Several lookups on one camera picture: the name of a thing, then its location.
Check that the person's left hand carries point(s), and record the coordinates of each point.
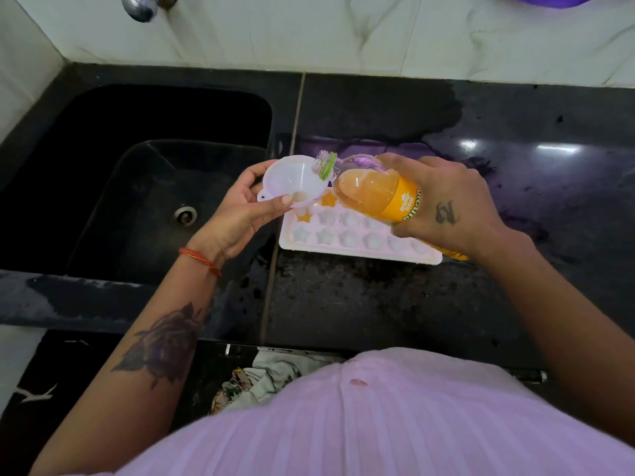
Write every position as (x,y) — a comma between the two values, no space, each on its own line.
(233,218)

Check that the person's right hand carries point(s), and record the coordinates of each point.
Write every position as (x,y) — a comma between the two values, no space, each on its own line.
(456,208)

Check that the white plastic funnel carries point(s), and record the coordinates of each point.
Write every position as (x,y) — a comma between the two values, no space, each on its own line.
(287,178)

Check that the orange juice bottle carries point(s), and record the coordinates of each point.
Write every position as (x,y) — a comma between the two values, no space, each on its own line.
(367,190)

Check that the white ice cube tray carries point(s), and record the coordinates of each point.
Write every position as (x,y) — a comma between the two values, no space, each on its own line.
(347,237)

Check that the person's right forearm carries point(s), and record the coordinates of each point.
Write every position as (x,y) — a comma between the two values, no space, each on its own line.
(570,317)

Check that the person's left forearm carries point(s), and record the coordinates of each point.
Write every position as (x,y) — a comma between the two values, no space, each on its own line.
(129,381)

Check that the chrome sink drain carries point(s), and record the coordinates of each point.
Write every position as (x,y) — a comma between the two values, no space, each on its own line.
(185,216)

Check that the black stone sink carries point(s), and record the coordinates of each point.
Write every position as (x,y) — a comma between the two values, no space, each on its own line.
(124,218)

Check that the floral patterned cloth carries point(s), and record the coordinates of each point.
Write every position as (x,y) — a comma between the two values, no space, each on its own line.
(258,381)

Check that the pink striped shirt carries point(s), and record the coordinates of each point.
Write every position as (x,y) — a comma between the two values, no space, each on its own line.
(372,431)

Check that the chrome wall tap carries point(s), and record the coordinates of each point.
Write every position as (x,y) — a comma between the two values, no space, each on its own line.
(141,7)

